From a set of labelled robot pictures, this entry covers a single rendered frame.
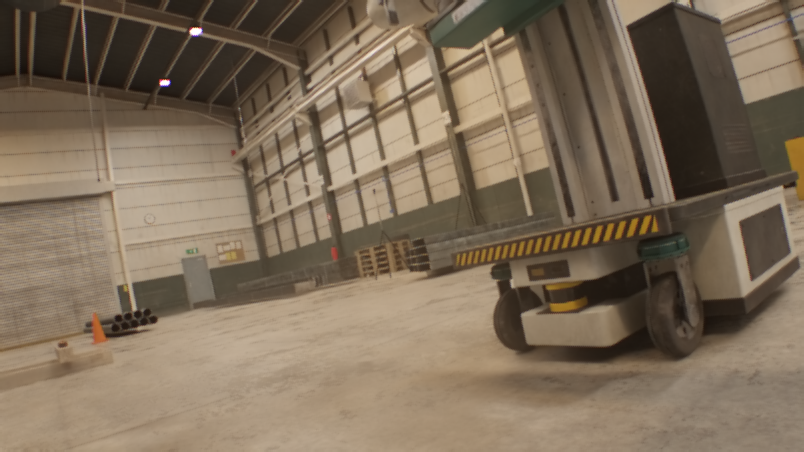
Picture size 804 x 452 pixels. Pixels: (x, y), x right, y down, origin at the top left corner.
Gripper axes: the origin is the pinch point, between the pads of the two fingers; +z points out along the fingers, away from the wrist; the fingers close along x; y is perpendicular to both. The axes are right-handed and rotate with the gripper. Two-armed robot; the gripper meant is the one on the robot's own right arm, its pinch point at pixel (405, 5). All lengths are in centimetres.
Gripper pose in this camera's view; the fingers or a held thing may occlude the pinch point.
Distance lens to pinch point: 132.6
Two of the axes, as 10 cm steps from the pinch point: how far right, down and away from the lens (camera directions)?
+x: -5.2, 1.6, 8.4
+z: 2.2, 9.7, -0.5
